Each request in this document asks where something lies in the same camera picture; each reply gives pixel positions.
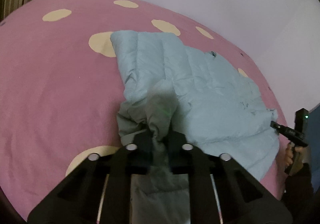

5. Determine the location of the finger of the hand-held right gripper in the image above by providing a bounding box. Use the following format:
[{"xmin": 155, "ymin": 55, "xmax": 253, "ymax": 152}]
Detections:
[{"xmin": 271, "ymin": 120, "xmax": 308, "ymax": 146}]

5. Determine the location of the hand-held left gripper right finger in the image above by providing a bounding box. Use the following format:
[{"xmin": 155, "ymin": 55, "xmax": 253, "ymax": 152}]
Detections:
[{"xmin": 167, "ymin": 131, "xmax": 292, "ymax": 224}]

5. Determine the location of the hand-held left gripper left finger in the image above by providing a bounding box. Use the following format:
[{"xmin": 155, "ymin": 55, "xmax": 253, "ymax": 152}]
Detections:
[{"xmin": 27, "ymin": 130, "xmax": 154, "ymax": 224}]

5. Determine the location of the light blue puffer jacket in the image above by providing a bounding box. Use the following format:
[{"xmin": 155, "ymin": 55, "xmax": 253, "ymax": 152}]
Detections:
[{"xmin": 110, "ymin": 30, "xmax": 280, "ymax": 224}]

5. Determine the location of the person's right forearm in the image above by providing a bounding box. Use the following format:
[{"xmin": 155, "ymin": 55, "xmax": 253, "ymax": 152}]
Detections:
[{"xmin": 282, "ymin": 163, "xmax": 315, "ymax": 214}]

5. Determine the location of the person's right hand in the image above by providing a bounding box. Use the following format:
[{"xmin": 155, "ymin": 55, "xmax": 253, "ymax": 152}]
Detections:
[{"xmin": 285, "ymin": 143, "xmax": 295, "ymax": 167}]

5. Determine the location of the blue cloth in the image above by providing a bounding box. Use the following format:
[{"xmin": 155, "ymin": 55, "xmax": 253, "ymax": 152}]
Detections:
[{"xmin": 308, "ymin": 105, "xmax": 320, "ymax": 164}]

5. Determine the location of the pink dotted bed sheet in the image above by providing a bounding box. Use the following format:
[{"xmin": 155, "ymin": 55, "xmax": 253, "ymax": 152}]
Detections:
[{"xmin": 0, "ymin": 0, "xmax": 288, "ymax": 219}]

